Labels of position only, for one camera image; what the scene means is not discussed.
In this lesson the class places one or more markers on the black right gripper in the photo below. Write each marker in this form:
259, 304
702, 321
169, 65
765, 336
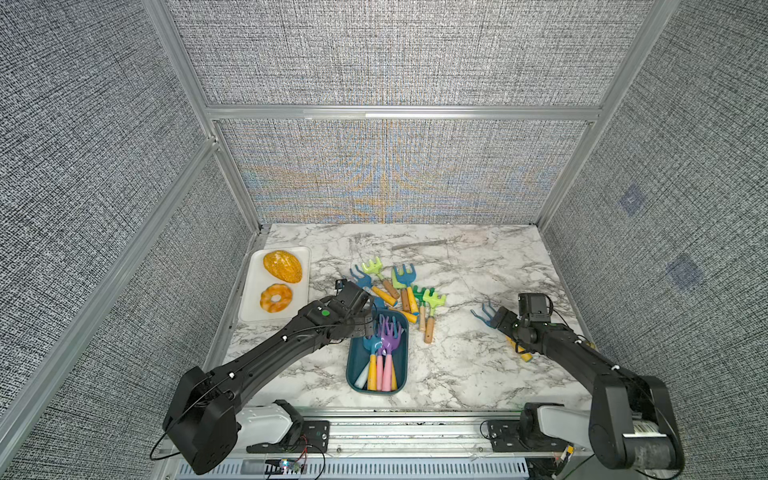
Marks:
504, 321

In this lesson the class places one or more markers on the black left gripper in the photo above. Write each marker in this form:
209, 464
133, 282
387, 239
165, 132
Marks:
362, 327

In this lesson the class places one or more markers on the purple rake pink handle front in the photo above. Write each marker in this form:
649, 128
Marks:
379, 354

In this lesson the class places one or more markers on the purple rake pink handle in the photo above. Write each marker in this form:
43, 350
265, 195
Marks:
379, 354
391, 331

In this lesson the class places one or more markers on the teal fork rake yellow handle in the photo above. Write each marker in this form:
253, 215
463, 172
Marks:
372, 344

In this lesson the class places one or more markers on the purple rake pink handle back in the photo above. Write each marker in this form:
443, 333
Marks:
391, 331

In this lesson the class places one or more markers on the light blue rake white handle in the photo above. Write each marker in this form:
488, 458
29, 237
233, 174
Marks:
362, 378

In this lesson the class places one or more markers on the lime rake light wood handle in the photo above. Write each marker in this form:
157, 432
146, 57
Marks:
434, 300

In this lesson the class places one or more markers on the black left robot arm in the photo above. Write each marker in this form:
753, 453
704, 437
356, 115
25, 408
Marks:
201, 420

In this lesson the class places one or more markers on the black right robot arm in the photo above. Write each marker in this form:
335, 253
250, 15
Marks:
630, 424

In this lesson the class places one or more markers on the teal plastic storage box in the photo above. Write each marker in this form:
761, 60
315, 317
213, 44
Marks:
358, 356

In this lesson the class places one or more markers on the white rectangular tray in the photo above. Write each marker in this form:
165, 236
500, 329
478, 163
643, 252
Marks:
258, 279

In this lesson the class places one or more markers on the oval yellow bread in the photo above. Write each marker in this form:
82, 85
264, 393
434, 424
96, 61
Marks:
283, 265

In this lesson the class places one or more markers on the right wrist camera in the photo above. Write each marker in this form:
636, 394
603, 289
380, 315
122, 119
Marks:
534, 307

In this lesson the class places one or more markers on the blue rake yellow handle upper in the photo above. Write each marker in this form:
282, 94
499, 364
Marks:
365, 281

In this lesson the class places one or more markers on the lime trowel brown wood handle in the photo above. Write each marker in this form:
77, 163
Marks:
399, 288

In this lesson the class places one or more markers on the glazed ring donut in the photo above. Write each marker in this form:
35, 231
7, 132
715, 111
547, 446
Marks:
276, 298

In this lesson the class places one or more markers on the green rake pale wood handle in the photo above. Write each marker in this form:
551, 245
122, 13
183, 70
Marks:
419, 297

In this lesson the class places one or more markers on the aluminium front rail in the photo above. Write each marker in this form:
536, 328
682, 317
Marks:
376, 430

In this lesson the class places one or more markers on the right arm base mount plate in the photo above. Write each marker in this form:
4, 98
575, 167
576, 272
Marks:
509, 436

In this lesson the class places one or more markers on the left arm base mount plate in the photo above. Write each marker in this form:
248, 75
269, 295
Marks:
312, 436

